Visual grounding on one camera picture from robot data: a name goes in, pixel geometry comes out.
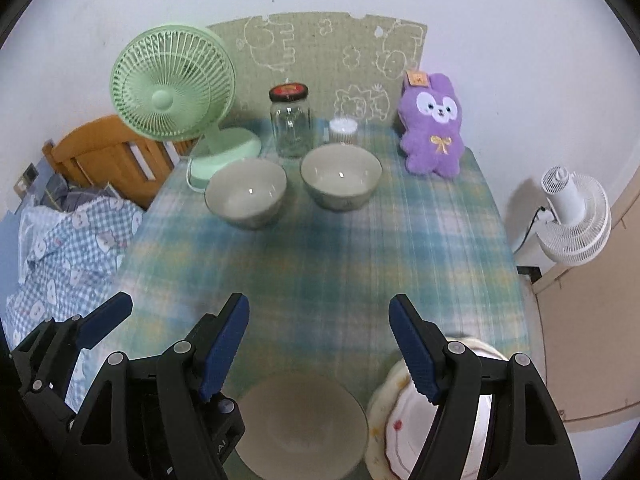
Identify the grey ceramic bowl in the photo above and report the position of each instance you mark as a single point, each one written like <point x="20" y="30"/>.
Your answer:
<point x="245" y="195"/>
<point x="300" y="430"/>
<point x="340" y="175"/>

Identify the white wall socket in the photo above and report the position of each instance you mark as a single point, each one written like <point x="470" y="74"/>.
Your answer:
<point x="21" y="186"/>

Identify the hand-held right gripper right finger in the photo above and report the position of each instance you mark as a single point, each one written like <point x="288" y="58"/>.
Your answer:
<point x="412" y="350"/>

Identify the plaid tablecloth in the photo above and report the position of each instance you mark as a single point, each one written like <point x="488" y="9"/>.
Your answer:
<point x="325" y="270"/>

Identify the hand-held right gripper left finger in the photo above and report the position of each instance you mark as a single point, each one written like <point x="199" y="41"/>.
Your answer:
<point x="225" y="350"/>

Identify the glass jar with dark lid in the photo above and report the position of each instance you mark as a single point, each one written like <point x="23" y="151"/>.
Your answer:
<point x="291" y="125"/>

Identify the wooden bed headboard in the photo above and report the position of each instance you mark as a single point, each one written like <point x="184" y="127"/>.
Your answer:
<point x="95" y="155"/>

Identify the white clip fan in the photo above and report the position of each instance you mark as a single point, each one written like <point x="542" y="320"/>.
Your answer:
<point x="575" y="230"/>

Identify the grey plaid pillow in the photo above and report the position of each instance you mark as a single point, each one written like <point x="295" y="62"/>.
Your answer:
<point x="65" y="192"/>

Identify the dark wall switch plate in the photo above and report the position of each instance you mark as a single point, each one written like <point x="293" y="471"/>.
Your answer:
<point x="31" y="171"/>

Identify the green desk fan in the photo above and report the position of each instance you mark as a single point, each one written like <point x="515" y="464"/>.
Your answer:
<point x="172" y="85"/>

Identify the blue checked bear-print quilt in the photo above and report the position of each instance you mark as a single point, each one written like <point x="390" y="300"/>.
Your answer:
<point x="55" y="270"/>

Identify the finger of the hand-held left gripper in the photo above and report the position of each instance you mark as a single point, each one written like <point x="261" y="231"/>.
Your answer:
<point x="107" y="317"/>

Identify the green cartoon print wall sheet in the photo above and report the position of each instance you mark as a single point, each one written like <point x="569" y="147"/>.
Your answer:
<point x="320" y="55"/>

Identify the large yellow flower plate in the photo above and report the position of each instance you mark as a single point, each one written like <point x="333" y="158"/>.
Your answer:
<point x="376" y="425"/>

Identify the clear cotton swab container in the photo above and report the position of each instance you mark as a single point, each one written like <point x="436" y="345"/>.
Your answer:
<point x="343" y="130"/>

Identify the purple plush bunny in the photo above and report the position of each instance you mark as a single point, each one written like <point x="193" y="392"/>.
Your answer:
<point x="432" y="145"/>

